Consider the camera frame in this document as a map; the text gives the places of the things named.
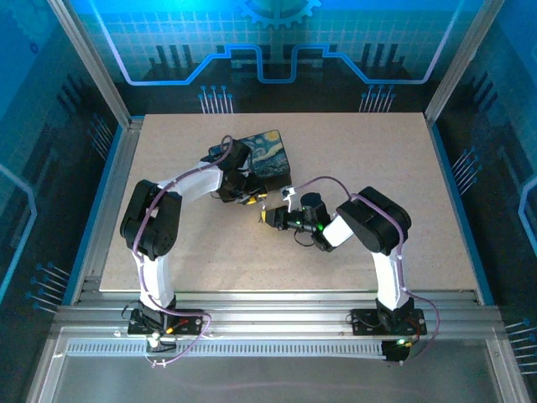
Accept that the blue table side trim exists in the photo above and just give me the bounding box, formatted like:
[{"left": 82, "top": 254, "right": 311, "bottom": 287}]
[
  {"left": 430, "top": 120, "right": 495, "bottom": 306},
  {"left": 61, "top": 123, "right": 127, "bottom": 306}
]

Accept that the grey metal shelf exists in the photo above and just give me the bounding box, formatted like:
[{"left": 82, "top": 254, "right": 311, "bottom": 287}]
[{"left": 24, "top": 327, "right": 529, "bottom": 403}]

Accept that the black box with painting lid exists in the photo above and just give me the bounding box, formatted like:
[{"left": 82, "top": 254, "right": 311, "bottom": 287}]
[{"left": 241, "top": 128, "right": 294, "bottom": 191}]

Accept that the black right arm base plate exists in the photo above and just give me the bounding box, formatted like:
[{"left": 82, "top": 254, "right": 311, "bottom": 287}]
[{"left": 349, "top": 307, "right": 428, "bottom": 337}]

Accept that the slotted cable duct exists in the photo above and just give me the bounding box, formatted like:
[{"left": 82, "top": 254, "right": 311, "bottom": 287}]
[{"left": 65, "top": 340, "right": 387, "bottom": 359}]

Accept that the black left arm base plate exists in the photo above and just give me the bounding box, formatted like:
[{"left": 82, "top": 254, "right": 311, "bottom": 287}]
[{"left": 125, "top": 307, "right": 205, "bottom": 337}]

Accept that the aluminium frame post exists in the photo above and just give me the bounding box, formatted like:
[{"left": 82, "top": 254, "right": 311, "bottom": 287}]
[
  {"left": 45, "top": 0, "right": 142, "bottom": 129},
  {"left": 423, "top": 0, "right": 507, "bottom": 125}
]

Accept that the aluminium frame rail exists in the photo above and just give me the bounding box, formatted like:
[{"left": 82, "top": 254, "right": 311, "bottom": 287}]
[{"left": 52, "top": 289, "right": 507, "bottom": 343}]

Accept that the aluminium side rail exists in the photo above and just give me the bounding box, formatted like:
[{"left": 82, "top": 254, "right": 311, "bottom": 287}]
[{"left": 69, "top": 117, "right": 146, "bottom": 306}]

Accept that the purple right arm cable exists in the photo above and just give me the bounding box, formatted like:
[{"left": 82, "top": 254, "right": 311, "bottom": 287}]
[{"left": 292, "top": 175, "right": 441, "bottom": 367}]

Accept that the black controller with green light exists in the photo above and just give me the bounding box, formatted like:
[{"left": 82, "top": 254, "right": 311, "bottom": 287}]
[{"left": 380, "top": 337, "right": 416, "bottom": 366}]

